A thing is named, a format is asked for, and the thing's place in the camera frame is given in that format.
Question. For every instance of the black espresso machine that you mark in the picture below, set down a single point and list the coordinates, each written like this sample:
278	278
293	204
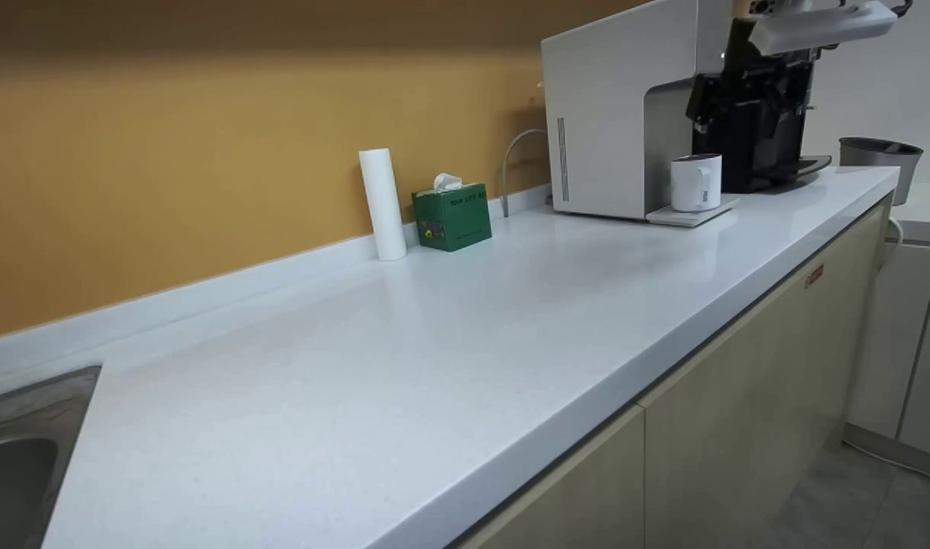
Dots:
750	115

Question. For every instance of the white mug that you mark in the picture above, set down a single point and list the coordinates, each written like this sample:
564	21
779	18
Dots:
697	186

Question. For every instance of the white coffee maker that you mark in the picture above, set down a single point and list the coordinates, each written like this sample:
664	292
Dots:
618	101

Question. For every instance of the white paper towel roll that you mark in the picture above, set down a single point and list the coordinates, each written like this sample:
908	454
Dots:
382	201

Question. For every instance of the stainless steel sink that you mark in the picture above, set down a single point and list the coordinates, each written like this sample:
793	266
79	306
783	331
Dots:
37	439

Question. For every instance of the green tissue box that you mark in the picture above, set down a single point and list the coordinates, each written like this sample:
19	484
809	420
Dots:
453	214

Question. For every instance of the beige lower cabinet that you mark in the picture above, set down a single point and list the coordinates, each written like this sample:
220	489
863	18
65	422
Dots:
709	457

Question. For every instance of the white side cabinet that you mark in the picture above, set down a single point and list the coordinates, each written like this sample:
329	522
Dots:
893	392

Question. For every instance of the grey trash bin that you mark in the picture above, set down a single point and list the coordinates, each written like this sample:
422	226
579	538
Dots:
873	150

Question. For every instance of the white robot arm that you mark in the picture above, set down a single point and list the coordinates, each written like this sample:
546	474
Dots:
800	25

